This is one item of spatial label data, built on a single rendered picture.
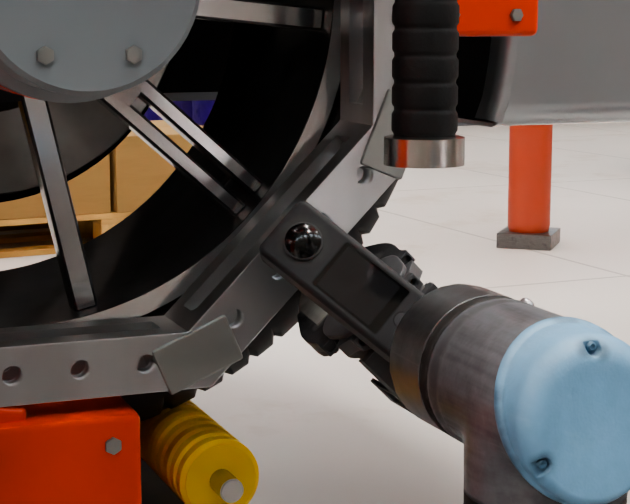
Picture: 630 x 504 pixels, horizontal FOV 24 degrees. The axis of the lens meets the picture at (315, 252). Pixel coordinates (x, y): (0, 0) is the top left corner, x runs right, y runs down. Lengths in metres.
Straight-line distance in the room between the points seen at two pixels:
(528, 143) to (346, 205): 4.30
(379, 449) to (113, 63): 2.11
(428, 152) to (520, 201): 4.55
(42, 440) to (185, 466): 0.11
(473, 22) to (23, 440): 0.42
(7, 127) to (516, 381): 0.54
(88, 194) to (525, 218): 1.58
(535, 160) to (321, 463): 2.71
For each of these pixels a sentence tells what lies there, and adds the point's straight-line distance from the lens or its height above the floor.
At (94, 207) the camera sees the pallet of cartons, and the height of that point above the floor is 0.16.
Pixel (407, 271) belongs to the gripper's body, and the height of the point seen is 0.66.
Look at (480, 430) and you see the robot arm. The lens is 0.79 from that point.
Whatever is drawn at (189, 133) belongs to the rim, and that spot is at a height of 0.74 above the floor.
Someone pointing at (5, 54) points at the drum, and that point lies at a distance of 0.79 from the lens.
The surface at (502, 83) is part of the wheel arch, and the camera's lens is 1.19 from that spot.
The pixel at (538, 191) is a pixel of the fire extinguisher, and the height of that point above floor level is 0.21.
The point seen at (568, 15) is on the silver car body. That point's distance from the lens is 1.22.
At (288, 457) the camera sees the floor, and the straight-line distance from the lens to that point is 2.80.
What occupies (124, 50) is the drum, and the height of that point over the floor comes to 0.81.
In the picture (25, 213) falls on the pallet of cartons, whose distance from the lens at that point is 5.20.
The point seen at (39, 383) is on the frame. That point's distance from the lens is 0.96.
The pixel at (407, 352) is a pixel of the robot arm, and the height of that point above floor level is 0.63.
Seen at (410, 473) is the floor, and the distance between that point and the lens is 2.71.
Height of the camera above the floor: 0.83
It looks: 9 degrees down
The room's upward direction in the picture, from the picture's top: straight up
